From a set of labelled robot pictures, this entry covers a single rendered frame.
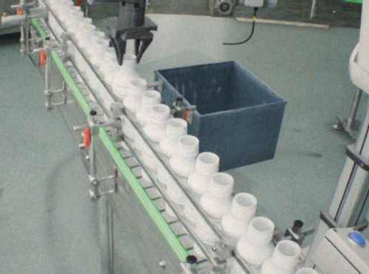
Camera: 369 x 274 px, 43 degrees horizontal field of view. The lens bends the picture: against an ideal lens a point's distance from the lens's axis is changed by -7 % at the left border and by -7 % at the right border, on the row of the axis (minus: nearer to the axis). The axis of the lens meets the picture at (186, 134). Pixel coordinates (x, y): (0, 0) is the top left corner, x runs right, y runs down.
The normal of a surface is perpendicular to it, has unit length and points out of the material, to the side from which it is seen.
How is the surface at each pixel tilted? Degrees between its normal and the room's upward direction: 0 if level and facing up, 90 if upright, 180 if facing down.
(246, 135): 90
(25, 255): 0
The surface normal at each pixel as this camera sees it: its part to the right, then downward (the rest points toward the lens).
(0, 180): 0.10, -0.84
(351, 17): 0.18, 0.59
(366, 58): -0.88, 0.18
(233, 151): 0.46, 0.51
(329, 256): -0.80, -0.12
